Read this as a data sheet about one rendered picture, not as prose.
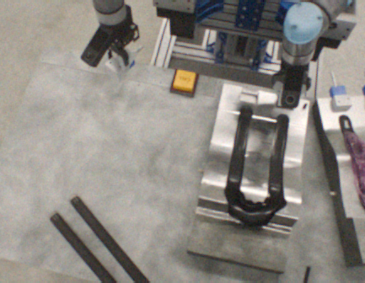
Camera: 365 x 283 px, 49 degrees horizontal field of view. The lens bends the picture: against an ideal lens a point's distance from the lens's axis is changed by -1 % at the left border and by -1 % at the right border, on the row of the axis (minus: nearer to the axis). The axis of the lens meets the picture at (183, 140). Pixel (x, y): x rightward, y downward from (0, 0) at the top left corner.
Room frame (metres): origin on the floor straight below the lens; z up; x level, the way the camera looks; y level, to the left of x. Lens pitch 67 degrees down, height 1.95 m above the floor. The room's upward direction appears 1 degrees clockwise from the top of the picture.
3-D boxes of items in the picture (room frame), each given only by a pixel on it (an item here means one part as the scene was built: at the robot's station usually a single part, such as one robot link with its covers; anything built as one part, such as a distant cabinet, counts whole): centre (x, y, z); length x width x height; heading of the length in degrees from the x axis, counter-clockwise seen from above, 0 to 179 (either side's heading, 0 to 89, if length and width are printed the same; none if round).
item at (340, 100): (0.64, -0.48, 0.86); 0.13 x 0.05 x 0.05; 5
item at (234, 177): (0.38, -0.21, 0.92); 0.35 x 0.16 x 0.09; 168
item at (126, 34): (0.68, 0.18, 1.09); 0.09 x 0.08 x 0.12; 141
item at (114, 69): (0.69, 0.17, 0.93); 0.13 x 0.05 x 0.05; 141
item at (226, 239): (0.37, -0.19, 0.87); 0.50 x 0.26 x 0.14; 168
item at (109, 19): (0.68, 0.19, 1.17); 0.08 x 0.08 x 0.05
